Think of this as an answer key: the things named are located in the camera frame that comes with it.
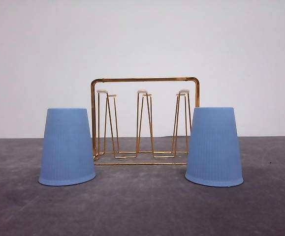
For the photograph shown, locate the blue ribbed plastic cup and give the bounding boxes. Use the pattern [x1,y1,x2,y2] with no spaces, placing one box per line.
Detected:
[185,107,244,187]
[38,108,95,186]

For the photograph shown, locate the gold wire cup rack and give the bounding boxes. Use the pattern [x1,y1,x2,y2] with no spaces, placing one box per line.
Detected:
[91,77,200,166]

